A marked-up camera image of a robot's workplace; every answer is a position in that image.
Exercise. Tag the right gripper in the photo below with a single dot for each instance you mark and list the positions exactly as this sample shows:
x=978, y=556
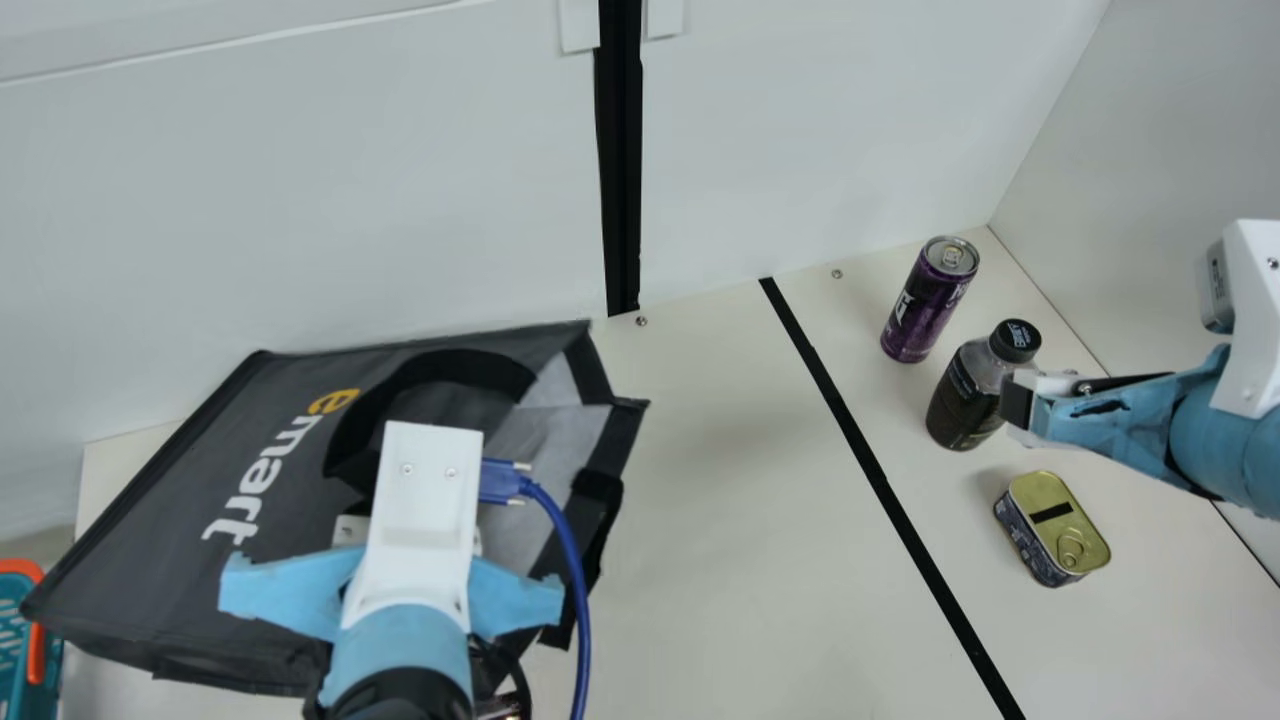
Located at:
x=1140, y=425

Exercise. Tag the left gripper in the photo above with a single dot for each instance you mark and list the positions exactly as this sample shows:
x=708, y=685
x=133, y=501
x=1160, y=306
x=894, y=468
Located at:
x=280, y=595

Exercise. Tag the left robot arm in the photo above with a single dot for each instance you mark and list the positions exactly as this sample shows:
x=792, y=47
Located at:
x=400, y=702

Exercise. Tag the dark coffee bottle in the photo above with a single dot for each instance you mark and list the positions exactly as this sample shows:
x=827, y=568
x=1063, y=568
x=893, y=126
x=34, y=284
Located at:
x=960, y=400

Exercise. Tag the rectangular tin with gold lid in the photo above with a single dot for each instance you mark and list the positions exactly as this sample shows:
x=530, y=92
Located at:
x=1050, y=520

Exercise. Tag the purple can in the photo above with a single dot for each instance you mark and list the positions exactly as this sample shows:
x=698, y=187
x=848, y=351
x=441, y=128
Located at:
x=925, y=310

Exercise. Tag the black strip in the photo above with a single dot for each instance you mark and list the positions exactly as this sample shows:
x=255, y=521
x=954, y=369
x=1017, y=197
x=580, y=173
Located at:
x=882, y=480

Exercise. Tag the teal shopping basket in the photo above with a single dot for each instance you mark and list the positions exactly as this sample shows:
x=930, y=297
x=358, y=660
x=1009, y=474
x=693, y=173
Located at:
x=15, y=650

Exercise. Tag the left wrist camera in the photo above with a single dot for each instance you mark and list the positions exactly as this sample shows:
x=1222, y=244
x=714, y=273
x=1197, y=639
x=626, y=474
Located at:
x=420, y=520

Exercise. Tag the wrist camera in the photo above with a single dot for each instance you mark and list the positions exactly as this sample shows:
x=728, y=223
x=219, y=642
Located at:
x=420, y=520
x=1250, y=320

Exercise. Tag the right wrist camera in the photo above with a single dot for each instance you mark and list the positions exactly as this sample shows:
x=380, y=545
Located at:
x=1250, y=320

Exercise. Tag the black post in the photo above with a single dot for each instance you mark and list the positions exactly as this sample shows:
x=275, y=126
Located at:
x=620, y=150

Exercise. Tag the white panel bracket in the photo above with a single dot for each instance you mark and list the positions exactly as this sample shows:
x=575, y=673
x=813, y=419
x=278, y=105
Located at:
x=578, y=25
x=664, y=18

